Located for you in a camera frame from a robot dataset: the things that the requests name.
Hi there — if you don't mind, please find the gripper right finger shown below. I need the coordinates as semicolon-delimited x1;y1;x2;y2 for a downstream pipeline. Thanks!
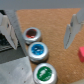
63;7;84;50

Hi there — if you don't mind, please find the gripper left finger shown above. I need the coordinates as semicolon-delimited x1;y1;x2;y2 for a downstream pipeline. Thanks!
0;13;18;51

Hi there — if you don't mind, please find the blue button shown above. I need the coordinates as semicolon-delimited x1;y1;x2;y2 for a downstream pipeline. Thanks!
26;42;50;64

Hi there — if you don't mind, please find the green button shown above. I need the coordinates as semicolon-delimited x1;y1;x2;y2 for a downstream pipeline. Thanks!
32;62;59;84

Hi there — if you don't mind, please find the pink block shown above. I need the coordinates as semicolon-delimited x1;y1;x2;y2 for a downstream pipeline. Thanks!
77;46;84;63

